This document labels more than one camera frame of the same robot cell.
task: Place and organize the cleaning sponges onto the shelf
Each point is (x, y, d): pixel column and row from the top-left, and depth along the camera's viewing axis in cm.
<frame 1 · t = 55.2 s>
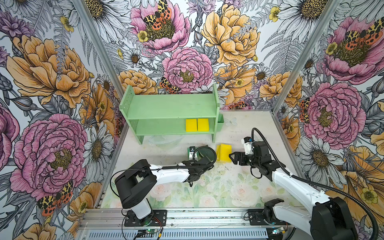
left hand: (193, 166, 89), fingers open
right hand: (235, 160, 85), fingers open
green metal shelf unit: (165, 114, 85), point 28 cm above the table
yellow sponge on shelf: (203, 124, 96), point 16 cm above the table
small yellow sponge: (191, 125, 96), point 15 cm above the table
large yellow sponge: (223, 152, 94), point 6 cm above the table

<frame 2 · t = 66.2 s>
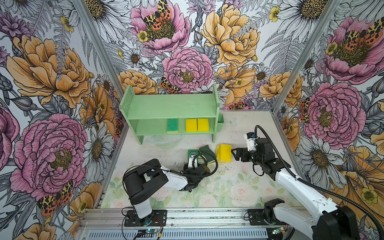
left hand: (192, 166, 92), fingers open
right hand: (238, 155, 83), fingers open
light green scrub sponge: (172, 125, 97), point 14 cm above the table
the other named things where they were.

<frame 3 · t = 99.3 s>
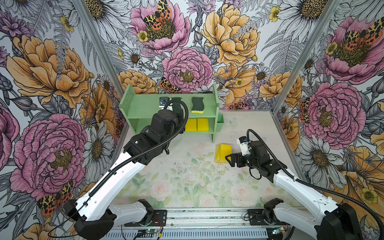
left hand: (175, 121, 66), fingers open
right hand: (233, 160, 82), fingers open
dark green scrub sponge: (198, 105, 86), point 30 cm above the table
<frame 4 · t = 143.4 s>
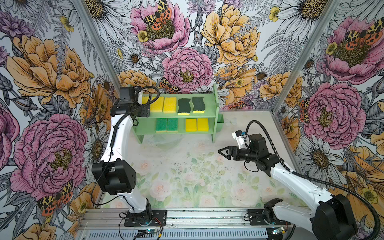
left hand: (140, 113, 82), fingers open
right hand: (223, 156, 78), fingers open
large yellow sponge: (170, 105, 87), point 30 cm above the table
dark green sponge: (184, 106, 85), point 30 cm above the table
large yellow sponge 2: (157, 106, 85), point 31 cm above the table
